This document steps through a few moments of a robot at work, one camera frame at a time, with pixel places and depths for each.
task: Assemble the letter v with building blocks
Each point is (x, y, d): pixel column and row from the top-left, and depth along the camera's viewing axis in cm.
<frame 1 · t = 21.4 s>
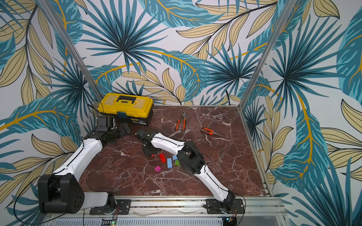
left hand: (124, 132, 85), fingers open
right hand: (151, 150, 94), fingers open
yellow black toolbox: (127, 108, 97), point 18 cm above the table
magenta small cube: (157, 168, 87), on the table
orange groove joint pliers: (184, 115, 115), on the table
orange needle nose pliers: (209, 132, 105), on the table

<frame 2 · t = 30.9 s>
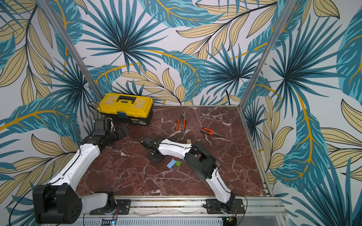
left hand: (123, 133, 84), fingers open
right hand: (156, 157, 91), fingers open
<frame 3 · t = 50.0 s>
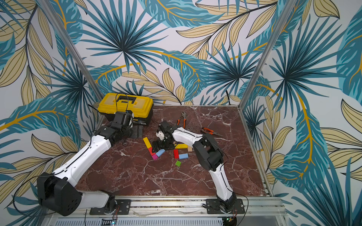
left hand: (134, 132, 82), fingers open
right hand: (158, 149, 92), fingers open
yellow short block: (147, 142, 99), on the table
light blue upright block: (160, 152, 93), point 3 cm above the table
light blue flat block: (183, 156, 93), on the table
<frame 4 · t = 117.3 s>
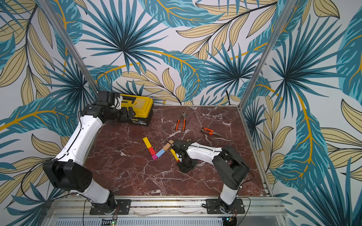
left hand: (126, 116, 80), fingers open
right hand: (185, 169, 87), fingers open
natural wood flat block: (168, 145, 97), point 2 cm above the table
